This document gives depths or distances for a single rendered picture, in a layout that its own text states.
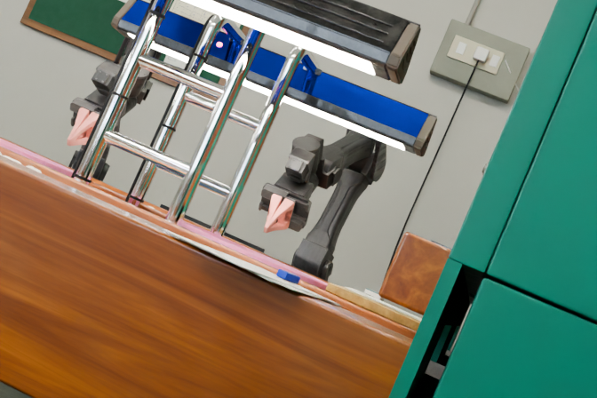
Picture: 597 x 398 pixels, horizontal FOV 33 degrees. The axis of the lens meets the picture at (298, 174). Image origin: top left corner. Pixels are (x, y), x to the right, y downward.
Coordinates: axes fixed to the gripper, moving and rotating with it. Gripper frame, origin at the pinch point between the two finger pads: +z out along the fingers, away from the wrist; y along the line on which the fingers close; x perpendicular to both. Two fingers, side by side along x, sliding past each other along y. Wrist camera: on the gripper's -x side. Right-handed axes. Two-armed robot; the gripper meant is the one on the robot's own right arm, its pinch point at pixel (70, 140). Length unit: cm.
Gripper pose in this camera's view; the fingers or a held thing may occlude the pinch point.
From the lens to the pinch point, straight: 199.3
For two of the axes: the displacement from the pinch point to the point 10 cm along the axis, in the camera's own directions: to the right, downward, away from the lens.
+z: -4.0, 4.9, -7.8
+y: 9.0, 3.9, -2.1
